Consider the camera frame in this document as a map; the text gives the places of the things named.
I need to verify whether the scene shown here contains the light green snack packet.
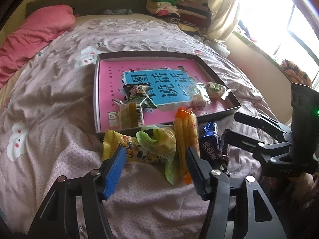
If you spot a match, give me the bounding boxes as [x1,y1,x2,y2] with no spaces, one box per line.
[135,126,178,186]

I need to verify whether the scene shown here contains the pink pillow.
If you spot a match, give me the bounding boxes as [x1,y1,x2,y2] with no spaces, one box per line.
[0,4,76,87]

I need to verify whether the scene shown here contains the colourful hanging cloth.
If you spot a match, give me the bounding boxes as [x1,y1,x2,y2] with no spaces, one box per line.
[238,20,260,43]

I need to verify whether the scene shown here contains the brown chocolate bar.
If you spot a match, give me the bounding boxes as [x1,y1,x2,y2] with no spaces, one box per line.
[218,129,231,172]

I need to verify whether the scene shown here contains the white crumpled cloth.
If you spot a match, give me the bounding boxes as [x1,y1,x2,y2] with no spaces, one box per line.
[197,33,231,55]

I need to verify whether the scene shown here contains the clear yellow jelly packet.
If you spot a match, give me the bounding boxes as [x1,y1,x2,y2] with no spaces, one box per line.
[117,102,145,130]

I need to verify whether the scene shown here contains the lilac patterned duvet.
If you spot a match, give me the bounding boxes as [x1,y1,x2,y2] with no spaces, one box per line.
[0,17,294,239]

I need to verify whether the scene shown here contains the blue cookie packet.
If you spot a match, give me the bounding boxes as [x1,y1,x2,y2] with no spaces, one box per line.
[199,121,221,167]

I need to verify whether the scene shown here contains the dark headboard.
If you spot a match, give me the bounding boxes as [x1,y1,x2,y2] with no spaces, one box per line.
[26,0,158,18]

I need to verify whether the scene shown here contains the stack of folded clothes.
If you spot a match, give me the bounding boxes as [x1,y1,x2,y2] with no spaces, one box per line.
[146,0,212,34]

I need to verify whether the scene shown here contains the clear brown pastry packet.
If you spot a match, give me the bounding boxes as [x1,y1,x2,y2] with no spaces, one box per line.
[188,83,212,111]

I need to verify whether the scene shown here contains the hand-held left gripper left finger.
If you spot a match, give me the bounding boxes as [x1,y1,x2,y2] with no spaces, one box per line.
[24,146,127,239]

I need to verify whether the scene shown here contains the yellow snack packet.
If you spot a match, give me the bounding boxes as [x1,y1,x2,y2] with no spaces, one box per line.
[102,129,172,165]

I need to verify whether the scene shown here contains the orange-ended biscuit stick packet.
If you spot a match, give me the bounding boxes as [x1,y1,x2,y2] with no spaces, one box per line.
[174,107,200,185]

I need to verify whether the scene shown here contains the green label pastry packet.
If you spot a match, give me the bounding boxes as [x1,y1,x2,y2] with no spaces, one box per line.
[204,81,232,100]

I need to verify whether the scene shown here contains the dark patterned cloth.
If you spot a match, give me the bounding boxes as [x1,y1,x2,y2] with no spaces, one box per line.
[103,9,134,16]

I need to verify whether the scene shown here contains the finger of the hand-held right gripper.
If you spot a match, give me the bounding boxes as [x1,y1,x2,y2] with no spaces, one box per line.
[234,112,293,142]
[224,129,292,165]

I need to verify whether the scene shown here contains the bright window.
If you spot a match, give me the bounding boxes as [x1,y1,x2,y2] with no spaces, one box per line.
[234,0,319,90]

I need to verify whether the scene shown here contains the orange patterned cloth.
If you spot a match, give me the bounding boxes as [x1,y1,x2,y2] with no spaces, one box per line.
[281,59,312,87]

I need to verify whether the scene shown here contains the black green pea packet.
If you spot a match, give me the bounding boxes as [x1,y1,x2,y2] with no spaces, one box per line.
[123,83,158,110]

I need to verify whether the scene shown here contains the yellow bed sheet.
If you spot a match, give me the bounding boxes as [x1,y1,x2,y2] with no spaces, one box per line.
[0,62,29,110]

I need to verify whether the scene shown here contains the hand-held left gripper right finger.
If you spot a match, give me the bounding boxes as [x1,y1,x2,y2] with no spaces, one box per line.
[185,146,287,239]

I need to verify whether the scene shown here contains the dark tray with pink base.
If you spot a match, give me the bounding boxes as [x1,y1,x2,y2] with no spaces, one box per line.
[93,51,242,133]

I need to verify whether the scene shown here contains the cream curtain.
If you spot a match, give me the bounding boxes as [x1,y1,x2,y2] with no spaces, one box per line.
[206,0,243,41]

